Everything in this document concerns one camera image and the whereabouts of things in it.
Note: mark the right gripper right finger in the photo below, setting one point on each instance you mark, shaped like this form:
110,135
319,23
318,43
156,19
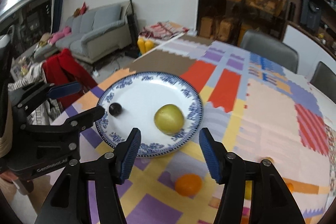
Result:
271,199

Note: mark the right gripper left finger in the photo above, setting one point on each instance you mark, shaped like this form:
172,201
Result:
68,199

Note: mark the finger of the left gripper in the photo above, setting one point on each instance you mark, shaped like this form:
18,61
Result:
22,108
77,123

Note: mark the dark plum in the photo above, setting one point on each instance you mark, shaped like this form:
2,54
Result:
115,109

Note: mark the orange mandarin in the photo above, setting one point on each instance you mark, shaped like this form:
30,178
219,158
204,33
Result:
188,185

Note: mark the green pear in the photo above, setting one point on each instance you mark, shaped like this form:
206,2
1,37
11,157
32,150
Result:
169,119

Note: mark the small mandarin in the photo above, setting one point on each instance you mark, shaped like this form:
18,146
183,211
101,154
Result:
290,187

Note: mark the yellow brown pear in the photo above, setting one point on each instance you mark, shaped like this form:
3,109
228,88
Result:
248,190

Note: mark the striped grey white cloth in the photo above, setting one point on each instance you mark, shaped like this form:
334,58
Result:
33,81

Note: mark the red garment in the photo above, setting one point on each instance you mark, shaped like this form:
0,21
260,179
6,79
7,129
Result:
61,69

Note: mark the pink plush toy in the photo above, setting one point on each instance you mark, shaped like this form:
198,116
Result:
59,35

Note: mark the grey sofa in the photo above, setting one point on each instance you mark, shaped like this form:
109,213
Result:
94,34

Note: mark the blue white porcelain plate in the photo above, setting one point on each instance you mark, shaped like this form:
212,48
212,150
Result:
140,96

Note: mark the colourful patchwork tablecloth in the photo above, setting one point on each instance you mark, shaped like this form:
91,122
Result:
256,108

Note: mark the black upright vacuum cleaner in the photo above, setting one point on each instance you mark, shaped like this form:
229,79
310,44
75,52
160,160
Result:
132,23

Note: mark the striped folded cloth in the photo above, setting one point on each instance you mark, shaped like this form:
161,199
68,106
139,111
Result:
163,30

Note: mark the grey chair right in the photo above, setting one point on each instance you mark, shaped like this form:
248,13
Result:
324,79

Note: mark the grey chair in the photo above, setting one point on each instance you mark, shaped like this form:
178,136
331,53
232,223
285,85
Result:
324,79
270,48

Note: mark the grey chair left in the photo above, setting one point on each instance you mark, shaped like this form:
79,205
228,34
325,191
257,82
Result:
270,48

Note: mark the black thermos bottle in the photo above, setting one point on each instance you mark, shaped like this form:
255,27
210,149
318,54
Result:
291,12

